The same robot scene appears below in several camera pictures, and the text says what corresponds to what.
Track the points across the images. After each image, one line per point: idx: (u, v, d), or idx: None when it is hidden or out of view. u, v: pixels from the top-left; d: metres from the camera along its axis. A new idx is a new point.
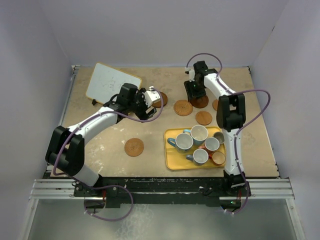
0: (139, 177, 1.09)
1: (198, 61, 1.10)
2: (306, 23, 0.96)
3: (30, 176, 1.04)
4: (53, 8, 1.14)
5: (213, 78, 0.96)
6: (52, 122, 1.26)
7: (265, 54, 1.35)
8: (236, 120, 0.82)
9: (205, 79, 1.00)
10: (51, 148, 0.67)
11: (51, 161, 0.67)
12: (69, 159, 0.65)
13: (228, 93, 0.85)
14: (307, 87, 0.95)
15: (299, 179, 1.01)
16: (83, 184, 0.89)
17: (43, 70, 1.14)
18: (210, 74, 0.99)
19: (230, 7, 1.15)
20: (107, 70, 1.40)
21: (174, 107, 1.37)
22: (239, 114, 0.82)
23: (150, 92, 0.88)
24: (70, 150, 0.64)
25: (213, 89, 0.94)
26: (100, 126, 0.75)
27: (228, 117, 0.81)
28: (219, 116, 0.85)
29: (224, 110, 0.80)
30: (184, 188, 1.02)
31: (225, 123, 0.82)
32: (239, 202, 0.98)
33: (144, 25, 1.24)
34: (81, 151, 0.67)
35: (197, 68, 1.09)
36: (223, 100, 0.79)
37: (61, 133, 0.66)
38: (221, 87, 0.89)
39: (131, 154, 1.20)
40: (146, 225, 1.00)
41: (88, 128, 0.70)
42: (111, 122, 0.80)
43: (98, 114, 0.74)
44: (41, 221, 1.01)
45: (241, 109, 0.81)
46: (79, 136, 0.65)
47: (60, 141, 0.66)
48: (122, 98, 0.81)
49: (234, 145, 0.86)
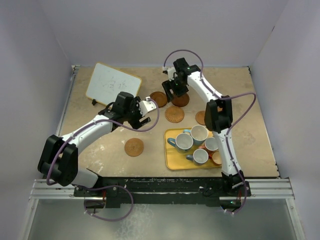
0: (139, 177, 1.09)
1: (177, 59, 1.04)
2: (306, 22, 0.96)
3: (30, 176, 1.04)
4: (53, 8, 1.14)
5: (197, 79, 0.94)
6: (52, 123, 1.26)
7: (265, 53, 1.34)
8: (225, 121, 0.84)
9: (189, 79, 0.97)
10: (44, 157, 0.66)
11: (43, 171, 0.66)
12: (61, 168, 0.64)
13: (215, 97, 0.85)
14: (308, 87, 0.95)
15: (299, 178, 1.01)
16: (82, 185, 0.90)
17: (43, 71, 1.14)
18: (193, 73, 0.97)
19: (230, 7, 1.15)
20: (107, 70, 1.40)
21: (166, 113, 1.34)
22: (227, 115, 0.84)
23: (146, 103, 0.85)
24: (63, 160, 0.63)
25: (198, 90, 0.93)
26: (94, 135, 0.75)
27: (217, 120, 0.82)
28: (207, 119, 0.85)
29: (213, 115, 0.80)
30: (184, 188, 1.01)
31: (215, 126, 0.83)
32: (239, 202, 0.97)
33: (144, 25, 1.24)
34: (74, 160, 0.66)
35: (178, 66, 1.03)
36: (212, 105, 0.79)
37: (54, 142, 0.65)
38: (207, 89, 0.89)
39: (131, 153, 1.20)
40: (146, 225, 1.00)
41: (82, 136, 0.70)
42: (106, 130, 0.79)
43: (93, 122, 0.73)
44: (41, 221, 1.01)
45: (228, 110, 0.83)
46: (72, 145, 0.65)
47: (53, 151, 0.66)
48: (118, 107, 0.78)
49: (227, 145, 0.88)
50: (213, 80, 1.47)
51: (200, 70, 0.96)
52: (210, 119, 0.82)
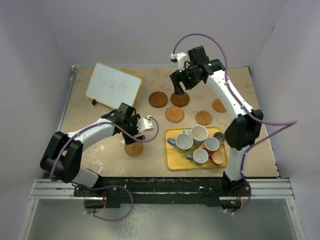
0: (139, 177, 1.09)
1: (195, 48, 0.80)
2: (306, 22, 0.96)
3: (30, 176, 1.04)
4: (53, 8, 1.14)
5: (221, 81, 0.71)
6: (52, 123, 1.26)
7: (265, 54, 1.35)
8: (250, 139, 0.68)
9: (210, 80, 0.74)
10: (48, 153, 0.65)
11: (46, 168, 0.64)
12: (65, 165, 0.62)
13: (244, 111, 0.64)
14: (308, 87, 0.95)
15: (299, 178, 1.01)
16: (81, 185, 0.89)
17: (43, 70, 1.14)
18: (216, 73, 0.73)
19: (230, 7, 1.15)
20: (107, 70, 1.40)
21: (166, 113, 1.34)
22: (254, 133, 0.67)
23: (146, 120, 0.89)
24: (67, 156, 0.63)
25: (221, 96, 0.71)
26: (97, 135, 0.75)
27: (243, 138, 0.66)
28: (229, 134, 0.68)
29: (239, 133, 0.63)
30: (184, 188, 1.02)
31: (238, 144, 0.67)
32: (239, 202, 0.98)
33: (144, 25, 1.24)
34: (78, 157, 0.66)
35: (194, 58, 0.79)
36: (240, 122, 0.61)
37: (60, 138, 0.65)
38: (234, 99, 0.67)
39: (131, 154, 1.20)
40: (146, 225, 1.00)
41: (87, 135, 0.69)
42: (107, 133, 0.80)
43: (97, 124, 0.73)
44: (41, 221, 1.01)
45: (257, 127, 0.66)
46: (78, 141, 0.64)
47: (57, 147, 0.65)
48: (120, 114, 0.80)
49: (241, 158, 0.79)
50: None
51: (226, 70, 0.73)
52: (234, 137, 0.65)
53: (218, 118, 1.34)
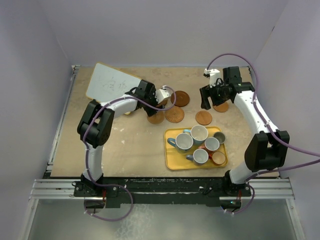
0: (139, 177, 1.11)
1: (231, 67, 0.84)
2: (307, 22, 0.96)
3: (30, 176, 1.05)
4: (53, 8, 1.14)
5: (248, 100, 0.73)
6: (52, 122, 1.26)
7: (266, 53, 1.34)
8: (271, 164, 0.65)
9: (237, 97, 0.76)
10: (84, 119, 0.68)
11: (81, 133, 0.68)
12: (100, 128, 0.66)
13: (267, 129, 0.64)
14: (307, 87, 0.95)
15: (299, 179, 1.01)
16: (92, 175, 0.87)
17: (43, 71, 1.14)
18: (244, 92, 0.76)
19: (230, 8, 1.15)
20: (107, 70, 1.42)
21: (168, 113, 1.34)
22: (276, 157, 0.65)
23: (162, 90, 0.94)
24: (101, 121, 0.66)
25: (246, 114, 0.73)
26: (123, 109, 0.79)
27: (262, 159, 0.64)
28: (250, 153, 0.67)
29: (259, 152, 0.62)
30: (184, 188, 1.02)
31: (256, 165, 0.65)
32: (239, 202, 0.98)
33: (144, 25, 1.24)
34: (110, 124, 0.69)
35: (228, 77, 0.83)
36: (261, 140, 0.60)
37: (94, 106, 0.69)
38: (259, 116, 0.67)
39: (154, 122, 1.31)
40: (146, 225, 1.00)
41: (116, 105, 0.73)
42: (131, 109, 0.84)
43: (123, 97, 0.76)
44: (41, 221, 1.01)
45: (281, 152, 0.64)
46: (110, 109, 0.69)
47: (92, 114, 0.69)
48: (140, 91, 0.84)
49: (251, 176, 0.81)
50: None
51: (255, 90, 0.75)
52: (253, 156, 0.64)
53: (218, 118, 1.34)
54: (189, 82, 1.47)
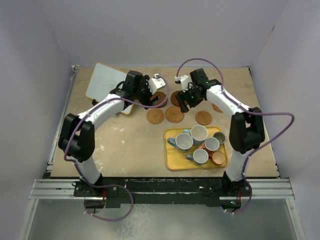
0: (139, 177, 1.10)
1: (196, 70, 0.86)
2: (306, 22, 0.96)
3: (30, 176, 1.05)
4: (53, 8, 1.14)
5: (218, 92, 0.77)
6: (52, 122, 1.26)
7: (266, 53, 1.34)
8: (255, 140, 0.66)
9: (208, 93, 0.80)
10: (63, 134, 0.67)
11: (63, 147, 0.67)
12: (80, 145, 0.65)
13: (241, 109, 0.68)
14: (307, 87, 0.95)
15: (298, 178, 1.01)
16: (86, 179, 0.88)
17: (43, 71, 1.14)
18: (213, 87, 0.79)
19: (230, 8, 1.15)
20: (107, 70, 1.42)
21: (168, 113, 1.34)
22: (257, 133, 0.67)
23: (155, 80, 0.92)
24: (81, 136, 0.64)
25: (221, 106, 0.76)
26: (108, 112, 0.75)
27: (246, 138, 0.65)
28: (233, 136, 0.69)
29: (240, 129, 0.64)
30: (184, 188, 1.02)
31: (242, 145, 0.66)
32: (239, 202, 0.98)
33: (144, 25, 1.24)
34: (91, 136, 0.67)
35: (196, 79, 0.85)
36: (239, 118, 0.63)
37: (72, 119, 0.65)
38: (231, 102, 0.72)
39: (154, 122, 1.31)
40: (146, 225, 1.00)
41: (97, 114, 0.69)
42: (119, 108, 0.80)
43: (106, 101, 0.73)
44: (41, 221, 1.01)
45: (259, 126, 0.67)
46: (89, 122, 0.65)
47: (70, 128, 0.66)
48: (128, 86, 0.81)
49: (244, 161, 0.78)
50: None
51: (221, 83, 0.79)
52: (238, 137, 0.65)
53: (218, 118, 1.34)
54: None
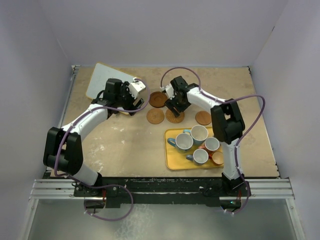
0: (139, 177, 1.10)
1: (174, 78, 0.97)
2: (306, 22, 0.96)
3: (30, 176, 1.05)
4: (53, 8, 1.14)
5: (196, 93, 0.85)
6: (52, 122, 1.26)
7: (266, 53, 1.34)
8: (235, 129, 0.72)
9: (189, 95, 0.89)
10: (48, 150, 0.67)
11: (50, 164, 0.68)
12: (67, 157, 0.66)
13: (218, 103, 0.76)
14: (307, 87, 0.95)
15: (298, 178, 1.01)
16: (83, 183, 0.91)
17: (43, 71, 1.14)
18: (192, 89, 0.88)
19: (230, 8, 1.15)
20: (107, 70, 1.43)
21: (168, 113, 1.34)
22: (237, 122, 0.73)
23: (134, 84, 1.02)
24: (68, 149, 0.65)
25: (202, 105, 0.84)
26: (93, 122, 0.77)
27: (227, 128, 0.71)
28: (216, 129, 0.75)
29: (220, 120, 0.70)
30: (184, 188, 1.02)
31: (225, 135, 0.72)
32: (239, 202, 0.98)
33: (144, 25, 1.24)
34: (79, 147, 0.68)
35: (176, 86, 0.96)
36: (217, 111, 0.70)
37: (56, 133, 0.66)
38: (208, 98, 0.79)
39: (154, 122, 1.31)
40: (146, 225, 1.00)
41: (82, 125, 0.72)
42: (102, 117, 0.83)
43: (89, 111, 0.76)
44: (41, 221, 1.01)
45: (237, 115, 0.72)
46: (75, 133, 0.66)
47: (56, 142, 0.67)
48: (108, 94, 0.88)
49: (234, 154, 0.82)
50: (213, 80, 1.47)
51: (198, 85, 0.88)
52: (219, 128, 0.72)
53: None
54: (189, 81, 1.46)
